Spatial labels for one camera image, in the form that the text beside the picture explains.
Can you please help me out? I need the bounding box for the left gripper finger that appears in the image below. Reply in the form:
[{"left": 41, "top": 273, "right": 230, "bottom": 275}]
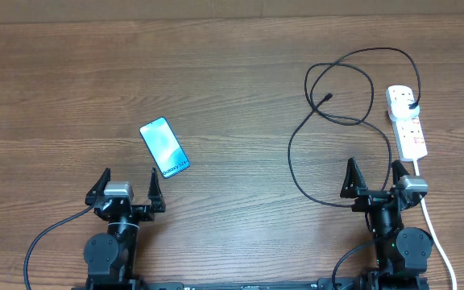
[
  {"left": 85, "top": 168, "right": 111, "bottom": 205},
  {"left": 147, "top": 168, "right": 166, "bottom": 213}
]

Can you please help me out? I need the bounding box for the white charger adapter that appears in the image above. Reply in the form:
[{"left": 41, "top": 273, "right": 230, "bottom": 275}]
[{"left": 388, "top": 99, "right": 421, "bottom": 122}]

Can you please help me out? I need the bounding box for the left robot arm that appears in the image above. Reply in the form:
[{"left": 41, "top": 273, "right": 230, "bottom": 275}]
[{"left": 84, "top": 168, "right": 166, "bottom": 289}]

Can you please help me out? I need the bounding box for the white power strip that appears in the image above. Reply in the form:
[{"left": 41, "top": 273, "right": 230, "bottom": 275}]
[{"left": 385, "top": 85, "right": 428, "bottom": 162}]

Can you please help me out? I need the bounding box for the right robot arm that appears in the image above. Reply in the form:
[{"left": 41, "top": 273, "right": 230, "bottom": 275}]
[{"left": 339, "top": 158, "right": 434, "bottom": 289}]

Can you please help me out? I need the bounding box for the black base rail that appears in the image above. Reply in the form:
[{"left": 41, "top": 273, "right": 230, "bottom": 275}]
[{"left": 71, "top": 278, "right": 430, "bottom": 290}]

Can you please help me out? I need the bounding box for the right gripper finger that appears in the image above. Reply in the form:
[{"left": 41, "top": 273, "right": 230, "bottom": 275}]
[
  {"left": 340, "top": 158, "right": 367, "bottom": 198},
  {"left": 391, "top": 160, "right": 409, "bottom": 189}
]

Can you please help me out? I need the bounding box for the white power strip cord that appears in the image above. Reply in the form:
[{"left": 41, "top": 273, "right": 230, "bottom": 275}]
[{"left": 412, "top": 159, "right": 458, "bottom": 290}]

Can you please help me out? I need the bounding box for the blue screen smartphone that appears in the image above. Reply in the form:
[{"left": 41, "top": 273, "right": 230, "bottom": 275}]
[{"left": 139, "top": 117, "right": 190, "bottom": 179}]

